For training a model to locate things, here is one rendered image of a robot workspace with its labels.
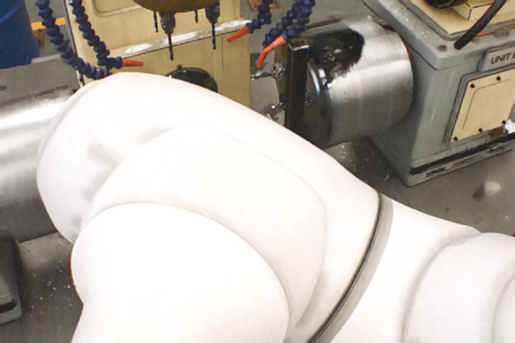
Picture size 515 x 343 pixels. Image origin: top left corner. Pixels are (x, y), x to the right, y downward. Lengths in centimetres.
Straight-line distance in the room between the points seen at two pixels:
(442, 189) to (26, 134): 89
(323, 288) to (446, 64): 88
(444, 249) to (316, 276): 7
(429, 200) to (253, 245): 110
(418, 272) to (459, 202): 105
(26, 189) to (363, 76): 62
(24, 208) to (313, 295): 74
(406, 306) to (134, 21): 99
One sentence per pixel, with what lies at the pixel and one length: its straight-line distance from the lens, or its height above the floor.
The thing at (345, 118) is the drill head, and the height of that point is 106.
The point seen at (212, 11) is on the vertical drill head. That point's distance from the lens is 94.
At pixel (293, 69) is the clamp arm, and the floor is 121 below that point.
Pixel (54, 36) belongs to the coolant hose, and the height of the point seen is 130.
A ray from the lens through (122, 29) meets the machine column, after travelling 119.
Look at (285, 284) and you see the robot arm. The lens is 24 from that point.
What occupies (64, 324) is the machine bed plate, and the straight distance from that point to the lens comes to 113.
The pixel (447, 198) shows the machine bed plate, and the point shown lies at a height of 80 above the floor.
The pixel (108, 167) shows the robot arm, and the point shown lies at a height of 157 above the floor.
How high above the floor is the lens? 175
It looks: 47 degrees down
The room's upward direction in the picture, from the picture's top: straight up
